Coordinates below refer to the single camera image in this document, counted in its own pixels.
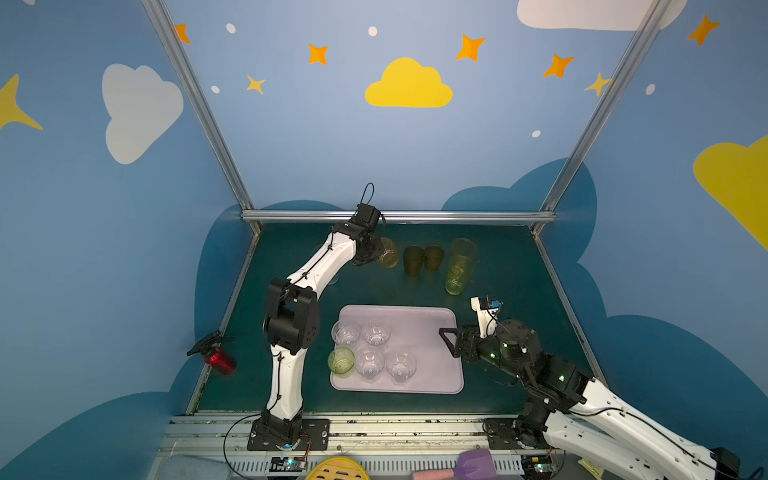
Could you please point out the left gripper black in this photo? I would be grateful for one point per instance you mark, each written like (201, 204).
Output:
(372, 251)

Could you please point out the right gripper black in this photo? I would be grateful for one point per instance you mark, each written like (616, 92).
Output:
(466, 344)

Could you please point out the yellow transparent cup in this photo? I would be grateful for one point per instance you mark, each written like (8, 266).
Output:
(389, 257)

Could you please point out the pink plastic tray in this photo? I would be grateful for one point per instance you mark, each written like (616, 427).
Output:
(415, 331)

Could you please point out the brown textured cup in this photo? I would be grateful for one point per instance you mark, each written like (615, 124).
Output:
(413, 259)
(433, 257)

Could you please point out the clear faceted glass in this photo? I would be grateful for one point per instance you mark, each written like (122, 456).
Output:
(346, 334)
(401, 366)
(369, 362)
(376, 333)

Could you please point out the clear faceted glass back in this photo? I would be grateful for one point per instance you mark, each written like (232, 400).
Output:
(376, 333)

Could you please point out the small green cup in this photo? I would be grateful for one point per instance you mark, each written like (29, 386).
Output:
(341, 362)

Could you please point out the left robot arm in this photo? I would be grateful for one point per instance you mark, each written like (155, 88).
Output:
(292, 319)

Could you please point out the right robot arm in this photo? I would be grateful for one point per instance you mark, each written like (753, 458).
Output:
(575, 412)

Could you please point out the tall green cup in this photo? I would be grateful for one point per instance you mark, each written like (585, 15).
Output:
(459, 273)

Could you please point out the tall yellow cup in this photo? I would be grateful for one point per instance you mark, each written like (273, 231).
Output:
(463, 249)

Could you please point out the purple toy shovel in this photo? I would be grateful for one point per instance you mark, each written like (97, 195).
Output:
(471, 465)

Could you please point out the yellow round lid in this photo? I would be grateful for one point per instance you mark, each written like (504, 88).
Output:
(338, 468)

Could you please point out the yellow snack packet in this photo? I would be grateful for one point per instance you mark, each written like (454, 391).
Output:
(596, 471)

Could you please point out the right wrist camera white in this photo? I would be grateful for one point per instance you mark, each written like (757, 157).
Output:
(487, 309)

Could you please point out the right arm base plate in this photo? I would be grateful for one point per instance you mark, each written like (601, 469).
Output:
(509, 433)

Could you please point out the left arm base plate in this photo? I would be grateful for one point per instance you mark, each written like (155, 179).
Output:
(274, 434)

